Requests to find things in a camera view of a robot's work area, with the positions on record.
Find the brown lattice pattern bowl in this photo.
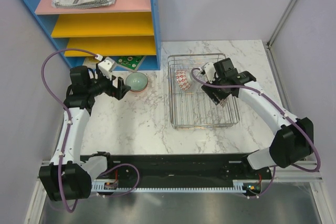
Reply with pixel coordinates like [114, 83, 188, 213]
[219, 98, 228, 107]

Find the blue pink yellow shelf unit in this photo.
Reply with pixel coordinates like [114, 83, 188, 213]
[23, 0, 161, 70]

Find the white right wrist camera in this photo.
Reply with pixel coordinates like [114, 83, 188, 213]
[201, 62, 217, 83]

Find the celadon green bowl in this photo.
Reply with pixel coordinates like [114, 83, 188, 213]
[125, 72, 148, 90]

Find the aluminium frame rail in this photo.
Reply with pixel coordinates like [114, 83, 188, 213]
[274, 166, 322, 183]

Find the yellow white book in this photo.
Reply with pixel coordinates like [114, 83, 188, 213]
[82, 55, 105, 69]

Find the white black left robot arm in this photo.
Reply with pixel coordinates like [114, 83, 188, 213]
[39, 66, 131, 201]

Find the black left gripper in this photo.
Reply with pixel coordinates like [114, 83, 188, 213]
[87, 63, 130, 100]

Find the red diamond pattern bowl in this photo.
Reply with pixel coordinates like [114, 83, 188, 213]
[175, 69, 192, 91]

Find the chrome wire dish rack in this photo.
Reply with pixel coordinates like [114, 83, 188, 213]
[167, 53, 240, 129]

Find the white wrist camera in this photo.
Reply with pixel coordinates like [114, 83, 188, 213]
[201, 62, 217, 83]
[98, 57, 117, 80]

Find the green white book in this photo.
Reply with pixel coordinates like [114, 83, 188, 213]
[114, 56, 146, 72]

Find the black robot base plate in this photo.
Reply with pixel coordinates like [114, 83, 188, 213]
[100, 153, 271, 187]

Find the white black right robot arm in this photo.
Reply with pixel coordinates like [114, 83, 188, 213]
[201, 58, 313, 179]

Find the pink bowl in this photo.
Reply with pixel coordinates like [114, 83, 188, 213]
[129, 88, 146, 93]

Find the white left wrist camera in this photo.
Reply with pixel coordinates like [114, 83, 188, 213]
[98, 57, 117, 80]

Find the white slotted cable duct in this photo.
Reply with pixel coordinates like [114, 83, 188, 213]
[91, 179, 261, 194]

